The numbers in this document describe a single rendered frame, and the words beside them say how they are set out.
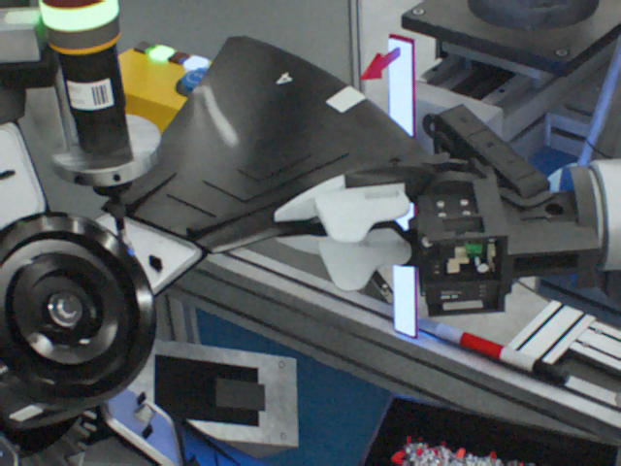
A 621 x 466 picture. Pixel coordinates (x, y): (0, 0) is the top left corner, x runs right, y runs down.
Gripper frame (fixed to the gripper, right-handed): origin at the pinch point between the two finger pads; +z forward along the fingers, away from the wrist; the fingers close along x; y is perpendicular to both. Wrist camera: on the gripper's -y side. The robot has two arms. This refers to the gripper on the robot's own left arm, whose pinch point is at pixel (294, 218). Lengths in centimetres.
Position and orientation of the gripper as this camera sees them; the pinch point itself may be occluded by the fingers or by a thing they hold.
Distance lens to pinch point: 84.7
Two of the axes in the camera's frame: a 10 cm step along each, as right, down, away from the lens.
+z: -10.0, 0.7, 0.2
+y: 0.3, 6.7, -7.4
